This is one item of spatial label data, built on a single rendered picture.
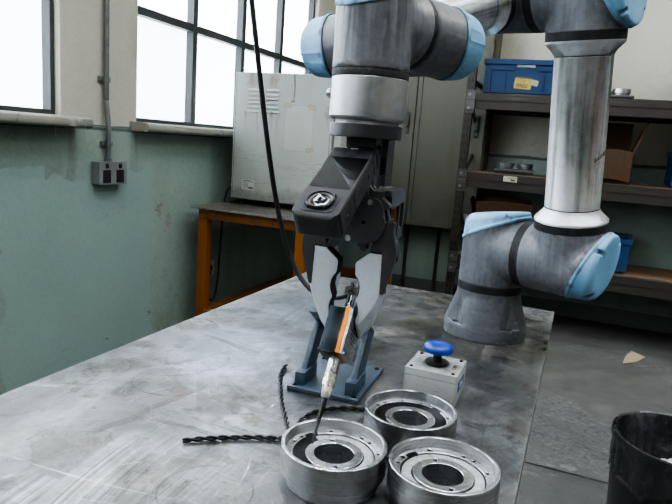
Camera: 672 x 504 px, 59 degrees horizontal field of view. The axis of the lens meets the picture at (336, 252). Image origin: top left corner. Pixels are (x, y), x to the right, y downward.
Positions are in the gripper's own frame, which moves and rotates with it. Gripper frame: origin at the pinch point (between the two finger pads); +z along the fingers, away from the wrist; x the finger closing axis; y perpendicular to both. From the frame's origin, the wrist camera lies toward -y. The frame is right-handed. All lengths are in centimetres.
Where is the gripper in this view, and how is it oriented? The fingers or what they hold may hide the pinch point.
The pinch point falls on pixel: (343, 324)
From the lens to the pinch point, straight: 61.2
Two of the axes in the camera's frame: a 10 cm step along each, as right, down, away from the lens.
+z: -0.8, 9.8, 1.8
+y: 3.4, -1.5, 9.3
